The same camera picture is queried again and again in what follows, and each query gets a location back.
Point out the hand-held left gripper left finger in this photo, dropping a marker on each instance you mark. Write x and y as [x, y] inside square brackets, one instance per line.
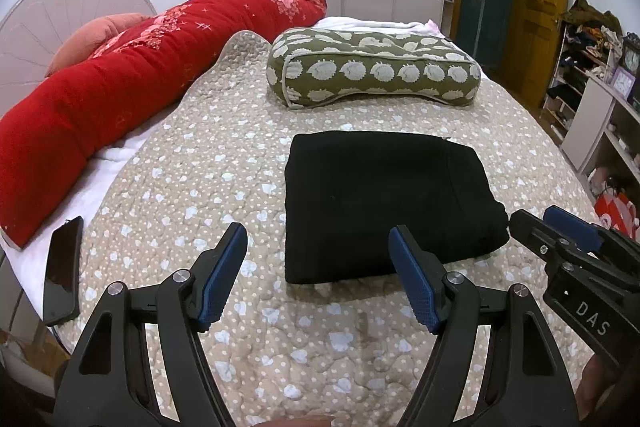
[222, 277]

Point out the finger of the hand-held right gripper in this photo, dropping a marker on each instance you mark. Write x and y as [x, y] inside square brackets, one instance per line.
[570, 221]
[530, 232]

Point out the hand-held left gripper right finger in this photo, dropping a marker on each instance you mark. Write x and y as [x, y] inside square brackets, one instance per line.
[415, 277]

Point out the black pants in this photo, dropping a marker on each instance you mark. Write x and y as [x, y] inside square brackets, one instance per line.
[380, 197]

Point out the person's right hand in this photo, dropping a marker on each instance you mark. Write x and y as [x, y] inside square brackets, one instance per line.
[597, 379]

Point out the person's left hand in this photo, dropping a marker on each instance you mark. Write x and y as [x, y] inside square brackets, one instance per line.
[305, 422]

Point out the red bag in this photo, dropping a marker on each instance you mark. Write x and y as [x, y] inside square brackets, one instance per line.
[617, 212]

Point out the white shelf unit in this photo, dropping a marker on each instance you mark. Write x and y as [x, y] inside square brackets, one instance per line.
[595, 117]

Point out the beige printed quilt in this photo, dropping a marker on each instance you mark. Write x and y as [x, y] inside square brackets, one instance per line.
[225, 167]

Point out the purple square clock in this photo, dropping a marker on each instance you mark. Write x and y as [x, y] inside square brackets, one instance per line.
[623, 83]

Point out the black smartphone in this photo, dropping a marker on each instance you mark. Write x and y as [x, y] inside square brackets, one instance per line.
[62, 272]

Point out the dark round clock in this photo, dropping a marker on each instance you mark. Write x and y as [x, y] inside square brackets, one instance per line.
[632, 54]

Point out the pile of clothes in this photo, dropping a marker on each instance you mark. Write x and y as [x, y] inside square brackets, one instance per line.
[590, 19]

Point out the green hedgehog print pillow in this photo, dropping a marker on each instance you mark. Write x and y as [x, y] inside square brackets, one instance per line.
[375, 67]

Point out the yellow wooden door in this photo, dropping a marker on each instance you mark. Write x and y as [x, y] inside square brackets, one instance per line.
[540, 7]

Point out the red floral bolster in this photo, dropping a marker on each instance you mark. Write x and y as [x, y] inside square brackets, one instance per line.
[100, 97]

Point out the pink pillow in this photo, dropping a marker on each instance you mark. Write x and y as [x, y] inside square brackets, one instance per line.
[95, 37]

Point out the pale fan-shaped headboard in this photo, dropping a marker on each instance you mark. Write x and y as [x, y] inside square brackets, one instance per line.
[50, 7]

